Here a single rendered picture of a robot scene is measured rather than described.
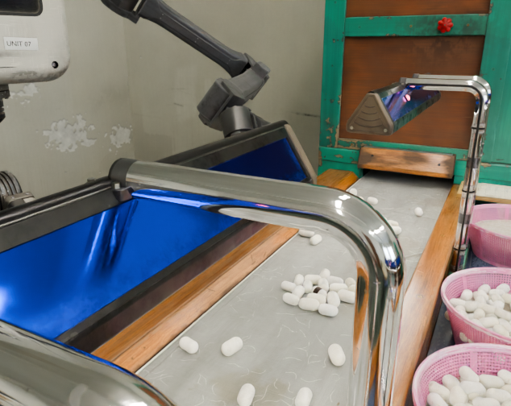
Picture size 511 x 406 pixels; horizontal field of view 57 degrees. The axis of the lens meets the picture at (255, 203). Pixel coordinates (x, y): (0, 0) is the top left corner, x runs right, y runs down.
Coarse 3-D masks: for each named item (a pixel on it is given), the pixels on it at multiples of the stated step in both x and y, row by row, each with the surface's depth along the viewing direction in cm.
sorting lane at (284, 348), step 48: (384, 192) 150; (432, 192) 150; (336, 240) 113; (240, 288) 90; (192, 336) 76; (240, 336) 76; (288, 336) 76; (336, 336) 76; (192, 384) 65; (240, 384) 65; (288, 384) 65; (336, 384) 65
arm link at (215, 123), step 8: (224, 80) 90; (224, 88) 88; (232, 88) 90; (232, 96) 87; (240, 96) 89; (224, 104) 88; (232, 104) 88; (240, 104) 90; (208, 120) 90; (216, 120) 89; (256, 120) 90; (264, 120) 92; (216, 128) 91
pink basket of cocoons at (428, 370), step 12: (444, 348) 68; (456, 348) 68; (468, 348) 68; (480, 348) 69; (492, 348) 68; (504, 348) 68; (432, 360) 66; (444, 360) 67; (456, 360) 68; (468, 360) 69; (480, 360) 69; (492, 360) 68; (420, 372) 63; (432, 372) 66; (444, 372) 67; (456, 372) 68; (480, 372) 69; (420, 384) 62; (420, 396) 61
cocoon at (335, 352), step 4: (332, 344) 70; (336, 344) 70; (332, 348) 69; (336, 348) 69; (340, 348) 69; (328, 352) 70; (332, 352) 69; (336, 352) 68; (340, 352) 68; (332, 356) 68; (336, 356) 68; (340, 356) 68; (344, 356) 68; (332, 360) 68; (336, 360) 68; (340, 360) 68; (344, 360) 68; (336, 364) 68; (340, 364) 68
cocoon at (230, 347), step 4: (228, 340) 71; (232, 340) 71; (236, 340) 71; (240, 340) 72; (224, 344) 70; (228, 344) 70; (232, 344) 70; (236, 344) 71; (240, 344) 71; (224, 348) 70; (228, 348) 70; (232, 348) 70; (236, 348) 71; (240, 348) 71; (224, 352) 70; (228, 352) 70; (232, 352) 70
